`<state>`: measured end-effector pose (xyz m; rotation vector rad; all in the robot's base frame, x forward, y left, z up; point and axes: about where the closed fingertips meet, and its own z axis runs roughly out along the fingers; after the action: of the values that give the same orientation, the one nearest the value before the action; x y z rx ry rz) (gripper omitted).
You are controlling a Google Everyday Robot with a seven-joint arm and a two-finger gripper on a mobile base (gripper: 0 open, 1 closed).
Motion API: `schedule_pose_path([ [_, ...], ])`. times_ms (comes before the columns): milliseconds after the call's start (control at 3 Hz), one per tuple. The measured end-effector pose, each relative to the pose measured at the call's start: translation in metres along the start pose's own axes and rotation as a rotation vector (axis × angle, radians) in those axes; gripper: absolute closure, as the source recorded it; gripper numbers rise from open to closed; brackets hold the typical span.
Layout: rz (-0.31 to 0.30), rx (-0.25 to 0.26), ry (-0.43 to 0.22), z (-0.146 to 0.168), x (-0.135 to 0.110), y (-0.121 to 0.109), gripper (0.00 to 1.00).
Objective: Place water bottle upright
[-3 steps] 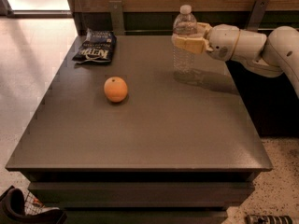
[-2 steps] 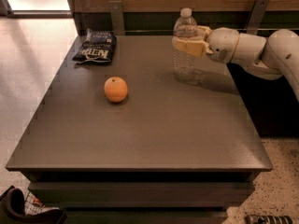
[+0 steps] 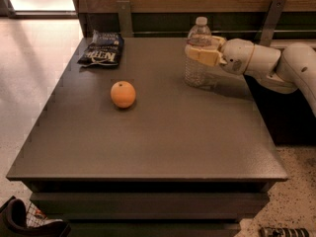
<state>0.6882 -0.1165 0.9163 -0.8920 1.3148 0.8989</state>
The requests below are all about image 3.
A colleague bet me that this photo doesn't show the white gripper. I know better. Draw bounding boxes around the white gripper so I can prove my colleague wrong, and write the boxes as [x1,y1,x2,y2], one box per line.
[185,36,255,75]

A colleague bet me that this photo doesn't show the clear plastic water bottle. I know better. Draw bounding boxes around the clear plastic water bottle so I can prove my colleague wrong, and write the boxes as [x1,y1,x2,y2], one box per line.
[185,17,211,87]

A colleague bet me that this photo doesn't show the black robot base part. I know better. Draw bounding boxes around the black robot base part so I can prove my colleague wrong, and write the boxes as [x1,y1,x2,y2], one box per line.
[0,197,71,237]

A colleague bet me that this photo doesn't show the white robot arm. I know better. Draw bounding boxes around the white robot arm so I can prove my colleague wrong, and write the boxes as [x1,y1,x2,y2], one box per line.
[185,37,316,116]

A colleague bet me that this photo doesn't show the orange fruit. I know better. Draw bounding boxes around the orange fruit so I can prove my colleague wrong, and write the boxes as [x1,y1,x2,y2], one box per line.
[111,81,136,109]

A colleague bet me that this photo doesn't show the dark blue chip bag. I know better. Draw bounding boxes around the dark blue chip bag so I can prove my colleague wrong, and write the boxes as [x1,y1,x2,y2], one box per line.
[77,30,124,67]

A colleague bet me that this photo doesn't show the dark grey table with drawers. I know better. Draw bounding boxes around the dark grey table with drawers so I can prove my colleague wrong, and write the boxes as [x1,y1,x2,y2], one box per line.
[8,38,287,237]

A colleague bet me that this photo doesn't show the black cylindrical floor object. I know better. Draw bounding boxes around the black cylindrical floor object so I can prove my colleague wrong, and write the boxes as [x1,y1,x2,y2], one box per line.
[260,227,314,237]

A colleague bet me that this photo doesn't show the right metal wall bracket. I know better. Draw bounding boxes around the right metal wall bracket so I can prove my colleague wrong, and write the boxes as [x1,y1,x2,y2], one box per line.
[259,0,286,46]

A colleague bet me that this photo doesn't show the metal wall bracket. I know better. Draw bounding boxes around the metal wall bracket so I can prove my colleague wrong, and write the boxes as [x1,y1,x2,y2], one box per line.
[117,0,133,38]
[259,0,286,46]

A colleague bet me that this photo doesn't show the left metal wall bracket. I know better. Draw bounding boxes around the left metal wall bracket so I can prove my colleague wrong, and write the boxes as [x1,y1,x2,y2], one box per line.
[117,0,133,38]

